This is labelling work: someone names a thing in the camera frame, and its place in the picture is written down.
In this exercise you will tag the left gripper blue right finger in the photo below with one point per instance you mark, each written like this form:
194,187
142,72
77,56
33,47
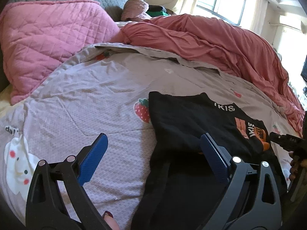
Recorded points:
251,198

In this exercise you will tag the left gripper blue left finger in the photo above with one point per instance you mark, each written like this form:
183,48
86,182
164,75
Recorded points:
45,208

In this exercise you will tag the black t-shirt orange cuffs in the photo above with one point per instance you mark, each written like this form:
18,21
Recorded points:
181,189

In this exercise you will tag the green and black clothes pile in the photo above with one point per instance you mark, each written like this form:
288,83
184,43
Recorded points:
156,11

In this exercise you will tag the person's right hand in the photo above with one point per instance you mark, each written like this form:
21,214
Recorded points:
296,163

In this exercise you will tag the person's left hand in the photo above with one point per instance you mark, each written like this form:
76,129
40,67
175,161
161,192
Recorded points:
108,218

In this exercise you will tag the red crumpled duvet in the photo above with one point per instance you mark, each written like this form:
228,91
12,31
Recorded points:
233,50

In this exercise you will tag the mauve strawberry bear bedsheet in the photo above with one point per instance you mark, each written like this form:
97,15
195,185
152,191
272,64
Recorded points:
95,92

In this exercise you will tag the pink quilted pillow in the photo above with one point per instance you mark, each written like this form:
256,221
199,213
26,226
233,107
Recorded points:
38,36

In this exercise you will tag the small dusty pink pillow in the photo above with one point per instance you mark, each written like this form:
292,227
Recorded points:
135,10

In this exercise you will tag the black wall television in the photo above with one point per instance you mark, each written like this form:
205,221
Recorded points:
304,71

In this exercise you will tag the window with dark frame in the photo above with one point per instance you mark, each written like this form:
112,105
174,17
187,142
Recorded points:
230,11

